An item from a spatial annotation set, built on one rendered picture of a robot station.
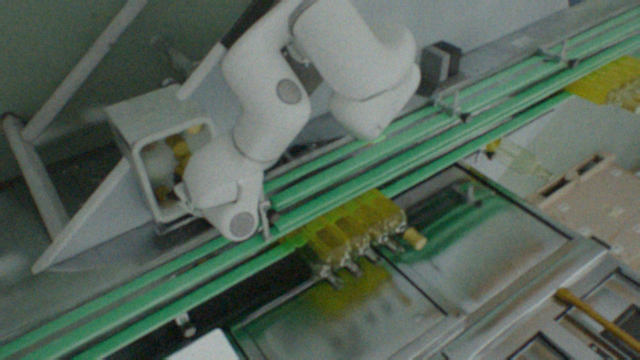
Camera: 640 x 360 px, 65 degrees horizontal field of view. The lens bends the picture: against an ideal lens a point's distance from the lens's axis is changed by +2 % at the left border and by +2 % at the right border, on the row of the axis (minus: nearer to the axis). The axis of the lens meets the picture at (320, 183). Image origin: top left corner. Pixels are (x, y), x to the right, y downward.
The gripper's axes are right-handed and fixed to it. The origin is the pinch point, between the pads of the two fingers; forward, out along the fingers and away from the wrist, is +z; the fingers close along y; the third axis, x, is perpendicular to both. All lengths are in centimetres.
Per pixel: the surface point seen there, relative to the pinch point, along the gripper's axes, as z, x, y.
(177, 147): -3.3, 8.8, -0.6
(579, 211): 110, -235, 348
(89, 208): 6.9, -0.6, -20.6
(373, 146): -10.8, -7.8, 44.4
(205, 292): -8.6, -24.3, -7.0
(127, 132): -2.8, 15.3, -8.7
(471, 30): 4, 5, 99
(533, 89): -10, -15, 109
